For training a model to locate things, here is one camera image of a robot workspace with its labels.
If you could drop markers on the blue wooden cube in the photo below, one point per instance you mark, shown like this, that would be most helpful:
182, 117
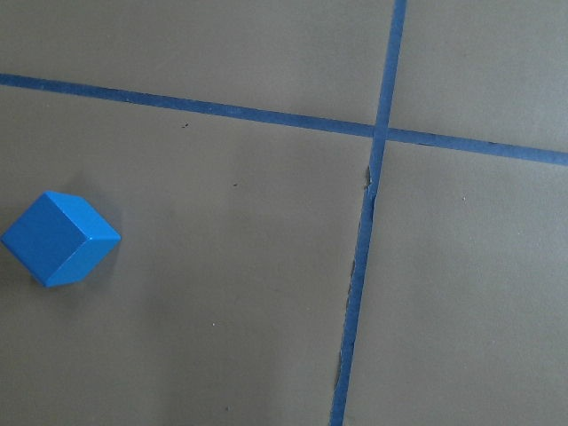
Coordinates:
60, 238

